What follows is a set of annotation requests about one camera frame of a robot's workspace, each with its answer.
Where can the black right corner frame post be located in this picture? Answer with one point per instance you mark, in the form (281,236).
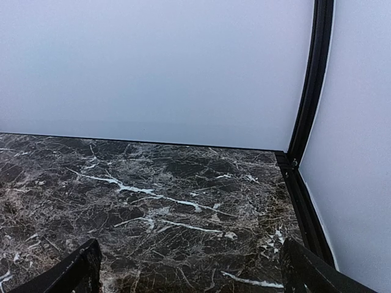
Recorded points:
(312,232)

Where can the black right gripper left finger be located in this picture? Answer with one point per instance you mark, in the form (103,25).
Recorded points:
(78,272)

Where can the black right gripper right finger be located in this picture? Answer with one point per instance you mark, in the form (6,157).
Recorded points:
(303,271)

